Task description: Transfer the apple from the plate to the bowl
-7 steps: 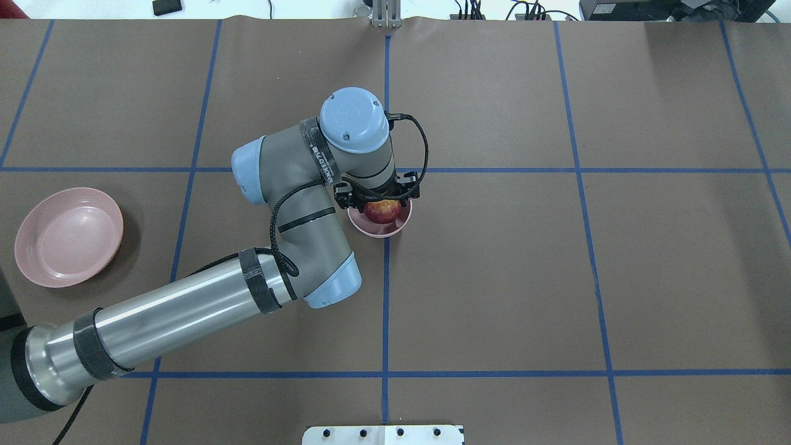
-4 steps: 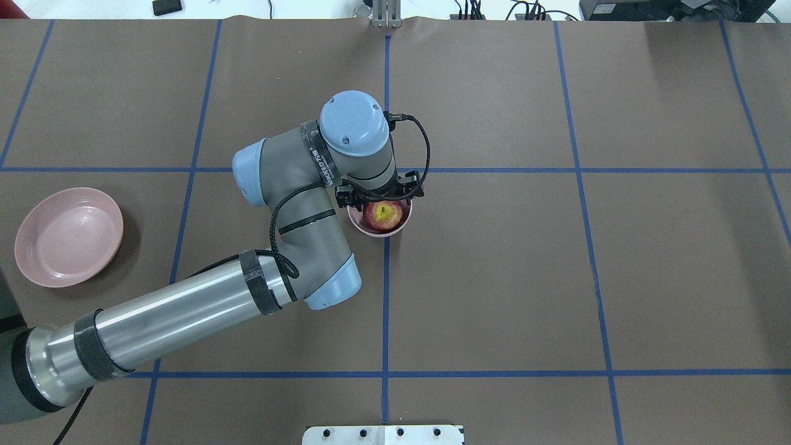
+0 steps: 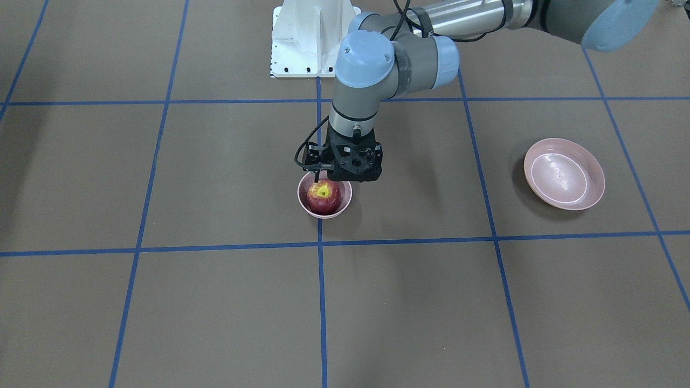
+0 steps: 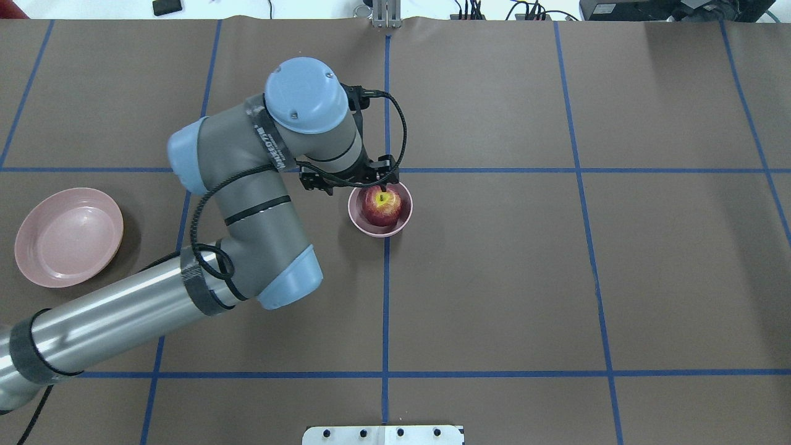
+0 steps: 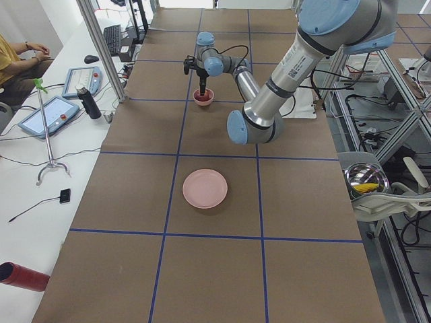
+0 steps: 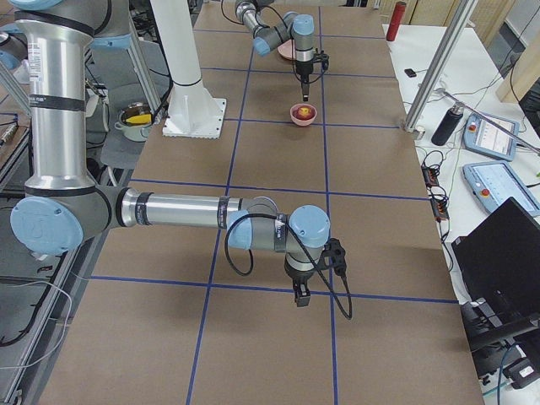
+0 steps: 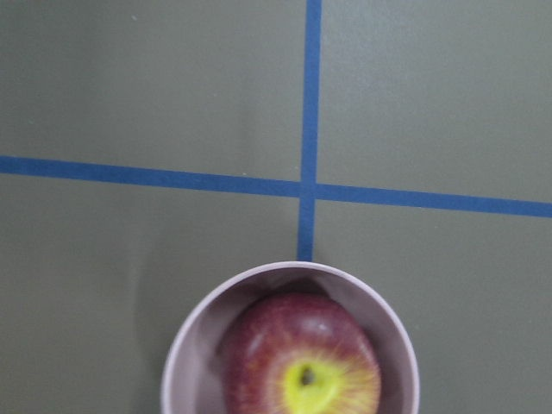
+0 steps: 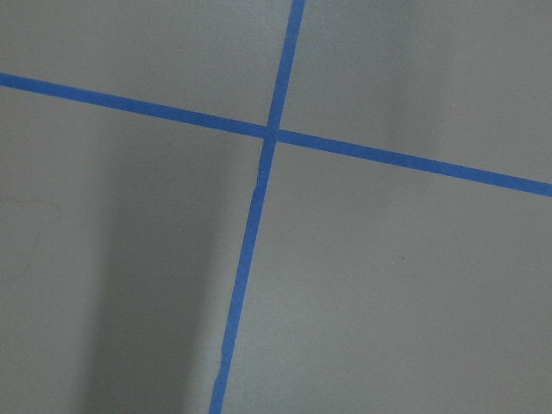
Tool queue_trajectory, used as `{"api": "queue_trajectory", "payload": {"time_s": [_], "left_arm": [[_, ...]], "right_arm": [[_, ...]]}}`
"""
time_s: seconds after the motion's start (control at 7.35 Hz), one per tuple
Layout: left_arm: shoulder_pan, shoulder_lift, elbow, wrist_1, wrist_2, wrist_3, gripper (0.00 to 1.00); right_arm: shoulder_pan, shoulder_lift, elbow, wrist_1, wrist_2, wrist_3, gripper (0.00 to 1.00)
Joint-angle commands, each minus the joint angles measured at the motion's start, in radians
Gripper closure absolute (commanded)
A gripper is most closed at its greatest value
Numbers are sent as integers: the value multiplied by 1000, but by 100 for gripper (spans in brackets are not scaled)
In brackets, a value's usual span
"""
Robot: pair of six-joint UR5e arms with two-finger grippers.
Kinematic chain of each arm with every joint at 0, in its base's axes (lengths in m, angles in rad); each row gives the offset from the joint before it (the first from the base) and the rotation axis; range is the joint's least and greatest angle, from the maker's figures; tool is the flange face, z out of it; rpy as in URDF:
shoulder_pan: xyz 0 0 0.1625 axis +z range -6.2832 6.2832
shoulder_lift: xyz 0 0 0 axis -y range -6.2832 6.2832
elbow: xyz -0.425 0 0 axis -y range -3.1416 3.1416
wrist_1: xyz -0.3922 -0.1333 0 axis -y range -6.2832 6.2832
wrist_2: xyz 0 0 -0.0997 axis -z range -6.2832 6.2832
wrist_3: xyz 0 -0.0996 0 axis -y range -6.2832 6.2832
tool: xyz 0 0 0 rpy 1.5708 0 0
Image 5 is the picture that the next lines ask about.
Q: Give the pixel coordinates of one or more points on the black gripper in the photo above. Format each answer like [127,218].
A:
[202,74]

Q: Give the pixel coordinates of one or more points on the teach pendant tablet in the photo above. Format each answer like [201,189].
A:
[58,111]
[88,77]

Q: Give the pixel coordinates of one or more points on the red apple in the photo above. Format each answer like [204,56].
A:
[201,98]

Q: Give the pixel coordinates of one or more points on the pink bowl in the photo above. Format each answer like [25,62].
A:
[209,92]

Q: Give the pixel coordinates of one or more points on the pink plate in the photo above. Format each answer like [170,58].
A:
[205,188]

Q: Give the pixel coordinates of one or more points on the black keyboard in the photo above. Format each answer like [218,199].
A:
[112,37]

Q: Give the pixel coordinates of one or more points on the red cylinder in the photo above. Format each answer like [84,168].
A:
[19,276]

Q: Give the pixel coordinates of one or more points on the black computer mouse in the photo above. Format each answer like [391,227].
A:
[88,59]

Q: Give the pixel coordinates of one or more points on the white chair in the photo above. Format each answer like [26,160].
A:
[377,206]

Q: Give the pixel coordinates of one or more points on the black water bottle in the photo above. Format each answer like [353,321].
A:
[88,102]

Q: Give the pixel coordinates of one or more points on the steel bowl with corn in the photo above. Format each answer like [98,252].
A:
[365,178]

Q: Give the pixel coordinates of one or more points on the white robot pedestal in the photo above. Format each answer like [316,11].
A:
[300,105]

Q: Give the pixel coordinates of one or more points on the small black sensor with cable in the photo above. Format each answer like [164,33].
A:
[63,197]

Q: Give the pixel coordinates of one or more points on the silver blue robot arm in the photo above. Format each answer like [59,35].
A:
[323,28]

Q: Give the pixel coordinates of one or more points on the near teach pendant tablet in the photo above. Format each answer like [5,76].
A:
[58,111]

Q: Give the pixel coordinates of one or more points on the aluminium frame post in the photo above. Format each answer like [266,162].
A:
[87,13]

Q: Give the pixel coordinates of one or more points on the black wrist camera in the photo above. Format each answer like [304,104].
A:
[189,64]

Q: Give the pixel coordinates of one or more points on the far teach pendant tablet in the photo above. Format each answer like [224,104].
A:
[88,77]

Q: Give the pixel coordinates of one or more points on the seated person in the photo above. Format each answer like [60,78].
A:
[21,63]

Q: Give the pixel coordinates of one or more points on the metal stand with green clip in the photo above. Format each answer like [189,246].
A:
[52,164]

